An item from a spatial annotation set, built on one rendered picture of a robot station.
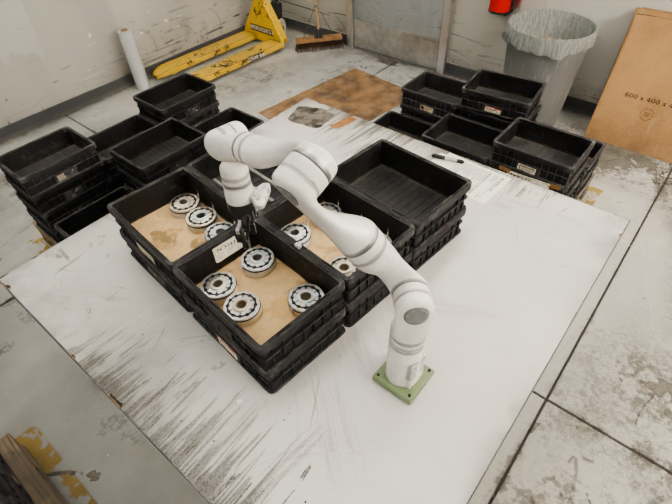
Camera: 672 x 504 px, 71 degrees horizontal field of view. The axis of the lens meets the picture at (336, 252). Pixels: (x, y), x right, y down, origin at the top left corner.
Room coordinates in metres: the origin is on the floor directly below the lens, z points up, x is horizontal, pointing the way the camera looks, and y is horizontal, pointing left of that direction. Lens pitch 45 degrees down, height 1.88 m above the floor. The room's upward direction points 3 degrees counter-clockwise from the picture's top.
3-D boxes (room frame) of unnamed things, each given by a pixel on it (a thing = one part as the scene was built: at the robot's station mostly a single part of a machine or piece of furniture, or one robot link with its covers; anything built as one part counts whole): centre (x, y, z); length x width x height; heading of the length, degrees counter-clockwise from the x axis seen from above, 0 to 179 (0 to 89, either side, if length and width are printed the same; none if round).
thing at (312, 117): (2.12, 0.10, 0.71); 0.22 x 0.19 x 0.01; 49
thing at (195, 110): (2.69, 0.92, 0.37); 0.40 x 0.30 x 0.45; 139
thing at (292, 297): (0.83, 0.09, 0.86); 0.10 x 0.10 x 0.01
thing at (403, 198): (1.27, -0.22, 0.87); 0.40 x 0.30 x 0.11; 43
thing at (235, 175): (0.97, 0.23, 1.25); 0.09 x 0.07 x 0.15; 129
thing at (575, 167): (1.96, -1.04, 0.37); 0.40 x 0.30 x 0.45; 49
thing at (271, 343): (0.86, 0.22, 0.92); 0.40 x 0.30 x 0.02; 43
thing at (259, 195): (0.96, 0.22, 1.15); 0.11 x 0.09 x 0.06; 81
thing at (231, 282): (0.90, 0.34, 0.86); 0.10 x 0.10 x 0.01
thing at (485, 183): (1.57, -0.54, 0.70); 0.33 x 0.23 x 0.01; 49
